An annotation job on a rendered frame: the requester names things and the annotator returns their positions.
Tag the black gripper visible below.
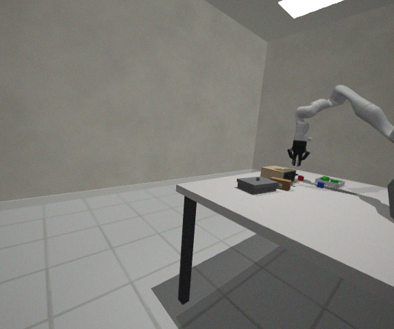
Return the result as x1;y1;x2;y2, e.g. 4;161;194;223
288;140;310;167

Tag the brown cardboard box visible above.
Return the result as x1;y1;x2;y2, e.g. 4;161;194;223
270;177;292;191

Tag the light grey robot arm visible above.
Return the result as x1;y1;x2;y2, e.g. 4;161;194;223
294;85;394;143

